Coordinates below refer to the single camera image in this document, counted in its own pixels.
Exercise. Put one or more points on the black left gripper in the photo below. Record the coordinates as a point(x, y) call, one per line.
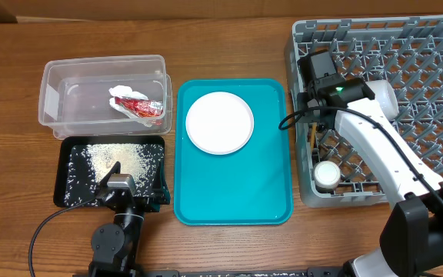
point(161, 195)

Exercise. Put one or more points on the pile of rice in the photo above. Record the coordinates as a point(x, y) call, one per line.
point(89, 164)

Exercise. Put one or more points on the red snack wrapper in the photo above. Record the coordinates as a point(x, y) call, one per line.
point(138, 108)

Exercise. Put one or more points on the white napkin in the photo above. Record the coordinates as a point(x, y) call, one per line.
point(123, 91)

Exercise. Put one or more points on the pink plate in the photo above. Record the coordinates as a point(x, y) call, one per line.
point(219, 123)

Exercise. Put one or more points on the wooden chopstick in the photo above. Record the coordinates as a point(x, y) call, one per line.
point(313, 135)

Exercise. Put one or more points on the white plastic cup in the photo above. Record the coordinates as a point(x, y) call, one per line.
point(327, 176)

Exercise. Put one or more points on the grey bowl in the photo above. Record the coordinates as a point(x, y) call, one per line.
point(385, 95)

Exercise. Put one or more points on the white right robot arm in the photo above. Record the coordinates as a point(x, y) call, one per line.
point(361, 112)

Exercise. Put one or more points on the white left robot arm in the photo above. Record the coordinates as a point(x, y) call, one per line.
point(115, 244)

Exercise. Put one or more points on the grey dishwasher rack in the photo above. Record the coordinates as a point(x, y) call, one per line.
point(407, 52)

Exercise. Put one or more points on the black tray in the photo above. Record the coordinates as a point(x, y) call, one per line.
point(69, 142)

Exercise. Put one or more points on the clear plastic bin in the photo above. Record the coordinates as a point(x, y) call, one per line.
point(75, 99)

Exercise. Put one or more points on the teal plastic tray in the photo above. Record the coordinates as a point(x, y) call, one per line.
point(252, 186)

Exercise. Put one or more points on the black rail at bottom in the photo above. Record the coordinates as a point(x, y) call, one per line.
point(310, 272)

